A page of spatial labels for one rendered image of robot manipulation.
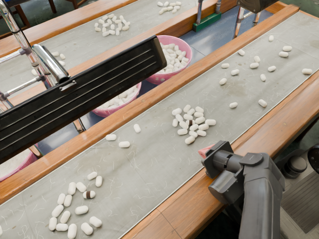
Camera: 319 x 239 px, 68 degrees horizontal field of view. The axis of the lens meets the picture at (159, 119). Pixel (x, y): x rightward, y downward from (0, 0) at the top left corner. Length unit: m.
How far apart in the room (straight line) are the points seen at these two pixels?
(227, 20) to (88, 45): 0.78
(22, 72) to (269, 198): 1.06
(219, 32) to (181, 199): 0.96
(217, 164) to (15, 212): 0.59
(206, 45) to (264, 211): 0.97
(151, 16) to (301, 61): 0.76
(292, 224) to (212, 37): 0.93
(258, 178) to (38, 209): 0.60
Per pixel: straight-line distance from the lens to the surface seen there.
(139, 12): 1.43
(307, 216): 1.12
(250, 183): 0.52
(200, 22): 1.37
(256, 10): 0.82
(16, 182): 0.85
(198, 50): 1.25
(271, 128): 0.88
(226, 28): 1.43
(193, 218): 0.69
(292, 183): 1.15
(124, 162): 0.78
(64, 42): 1.30
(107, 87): 0.52
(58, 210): 0.76
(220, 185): 0.59
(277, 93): 1.03
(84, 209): 0.73
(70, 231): 0.73
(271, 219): 0.46
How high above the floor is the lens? 1.43
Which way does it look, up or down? 54 degrees down
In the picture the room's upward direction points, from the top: 3 degrees counter-clockwise
